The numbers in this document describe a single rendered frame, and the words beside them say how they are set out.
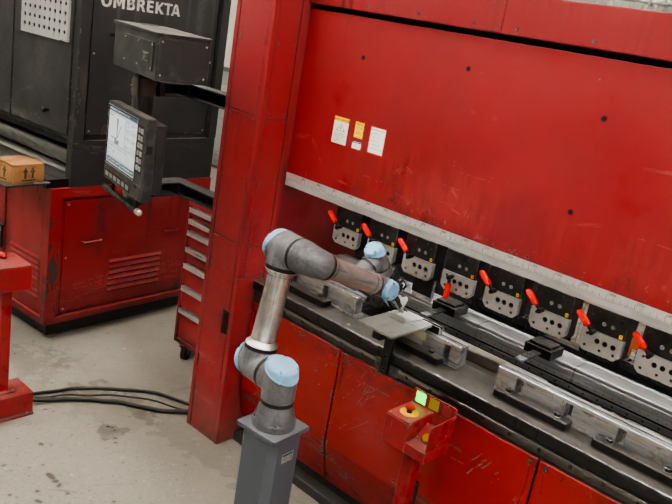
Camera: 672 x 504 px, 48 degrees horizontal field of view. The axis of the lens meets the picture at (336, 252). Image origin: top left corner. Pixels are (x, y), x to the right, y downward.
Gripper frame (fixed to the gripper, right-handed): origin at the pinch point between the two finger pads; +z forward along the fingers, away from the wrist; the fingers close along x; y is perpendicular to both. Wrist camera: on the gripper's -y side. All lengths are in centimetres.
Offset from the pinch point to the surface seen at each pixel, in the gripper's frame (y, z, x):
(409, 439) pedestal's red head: -38, 12, -36
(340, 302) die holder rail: -2.4, 16.3, 38.3
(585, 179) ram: 55, -46, -58
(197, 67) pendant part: 16, -86, 97
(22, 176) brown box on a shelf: -52, -38, 218
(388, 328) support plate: -9.5, -1.8, -5.6
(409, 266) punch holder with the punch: 17.0, -6.6, 4.5
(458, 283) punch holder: 19.5, -6.8, -19.6
